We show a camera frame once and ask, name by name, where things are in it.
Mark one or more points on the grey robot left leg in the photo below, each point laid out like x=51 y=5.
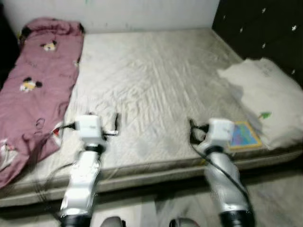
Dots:
x=113 y=222

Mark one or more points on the black tufted headboard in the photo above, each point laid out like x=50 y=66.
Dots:
x=260 y=28

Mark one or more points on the beige quilted mattress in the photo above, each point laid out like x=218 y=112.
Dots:
x=151 y=85

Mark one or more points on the colourful children's book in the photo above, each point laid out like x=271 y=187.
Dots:
x=246 y=136

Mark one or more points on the grey robot leg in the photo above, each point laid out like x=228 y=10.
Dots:
x=113 y=222
x=182 y=222

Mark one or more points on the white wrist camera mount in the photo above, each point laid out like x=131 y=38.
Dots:
x=220 y=132
x=89 y=128

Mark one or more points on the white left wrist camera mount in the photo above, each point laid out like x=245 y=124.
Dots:
x=89 y=128

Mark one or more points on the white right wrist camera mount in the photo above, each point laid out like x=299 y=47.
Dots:
x=220 y=132

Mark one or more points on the cream white pillow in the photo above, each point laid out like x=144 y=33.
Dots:
x=270 y=99

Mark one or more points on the grey robot right leg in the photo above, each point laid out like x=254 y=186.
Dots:
x=182 y=222

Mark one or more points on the pink cartoon print blanket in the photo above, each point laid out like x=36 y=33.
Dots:
x=38 y=94

